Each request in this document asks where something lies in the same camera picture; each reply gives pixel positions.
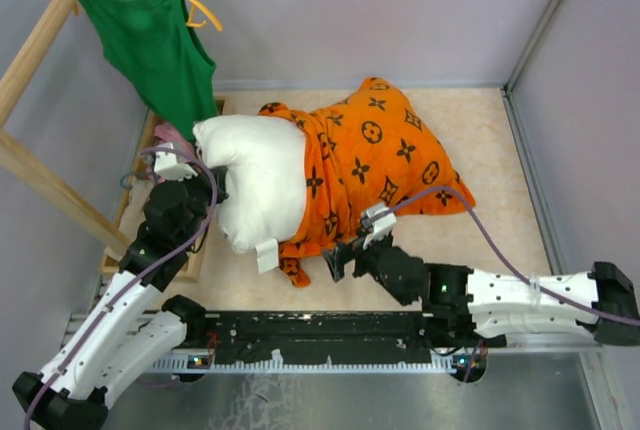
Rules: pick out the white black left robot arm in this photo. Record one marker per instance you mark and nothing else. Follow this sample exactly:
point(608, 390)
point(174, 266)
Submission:
point(79, 385)

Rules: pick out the pink cloth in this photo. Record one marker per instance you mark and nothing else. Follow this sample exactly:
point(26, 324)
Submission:
point(167, 133)

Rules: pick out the green tank top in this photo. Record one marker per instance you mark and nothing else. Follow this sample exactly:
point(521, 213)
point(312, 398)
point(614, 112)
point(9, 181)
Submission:
point(151, 45)

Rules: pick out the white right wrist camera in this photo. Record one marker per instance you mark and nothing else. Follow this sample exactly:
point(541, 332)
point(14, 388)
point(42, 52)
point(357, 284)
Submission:
point(376, 223)

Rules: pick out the cream cloth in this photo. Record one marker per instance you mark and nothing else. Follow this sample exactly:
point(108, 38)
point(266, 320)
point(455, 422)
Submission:
point(133, 215)

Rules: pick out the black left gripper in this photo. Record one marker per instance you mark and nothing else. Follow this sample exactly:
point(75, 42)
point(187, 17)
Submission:
point(203, 180)

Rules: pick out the grey clothes hanger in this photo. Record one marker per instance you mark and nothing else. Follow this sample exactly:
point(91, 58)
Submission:
point(126, 181)

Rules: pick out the white pillow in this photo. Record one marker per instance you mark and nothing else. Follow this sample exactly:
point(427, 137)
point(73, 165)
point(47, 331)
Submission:
point(265, 181)

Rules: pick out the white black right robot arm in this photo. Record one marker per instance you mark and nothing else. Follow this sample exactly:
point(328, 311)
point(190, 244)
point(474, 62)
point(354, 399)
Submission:
point(600, 303)

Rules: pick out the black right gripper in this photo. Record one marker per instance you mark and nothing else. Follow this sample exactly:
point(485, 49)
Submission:
point(345, 251)

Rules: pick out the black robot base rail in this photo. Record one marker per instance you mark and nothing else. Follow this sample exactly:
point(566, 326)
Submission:
point(313, 338)

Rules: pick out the orange patterned pillowcase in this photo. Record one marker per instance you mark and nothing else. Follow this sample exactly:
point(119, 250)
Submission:
point(369, 148)

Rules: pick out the wooden clothes rack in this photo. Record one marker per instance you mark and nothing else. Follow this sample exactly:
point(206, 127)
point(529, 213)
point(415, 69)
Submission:
point(82, 119)

